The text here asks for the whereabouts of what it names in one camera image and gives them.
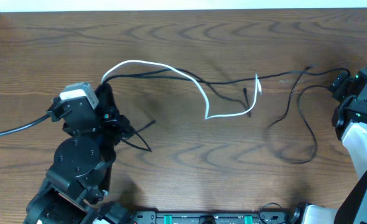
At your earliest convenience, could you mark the white usb cable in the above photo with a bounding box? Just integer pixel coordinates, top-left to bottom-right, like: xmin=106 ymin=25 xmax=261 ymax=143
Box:
xmin=101 ymin=59 xmax=262 ymax=121

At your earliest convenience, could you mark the left camera black cable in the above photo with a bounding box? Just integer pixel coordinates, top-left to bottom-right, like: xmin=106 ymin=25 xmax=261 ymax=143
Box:
xmin=0 ymin=113 xmax=52 ymax=141

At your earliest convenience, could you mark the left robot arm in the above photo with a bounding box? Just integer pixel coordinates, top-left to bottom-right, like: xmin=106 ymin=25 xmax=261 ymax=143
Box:
xmin=24 ymin=83 xmax=134 ymax=223

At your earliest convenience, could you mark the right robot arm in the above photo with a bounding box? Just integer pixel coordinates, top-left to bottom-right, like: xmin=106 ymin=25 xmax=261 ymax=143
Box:
xmin=291 ymin=67 xmax=367 ymax=224

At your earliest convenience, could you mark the black usb cable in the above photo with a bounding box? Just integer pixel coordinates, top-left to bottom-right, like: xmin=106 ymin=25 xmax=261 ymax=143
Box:
xmin=101 ymin=63 xmax=351 ymax=165

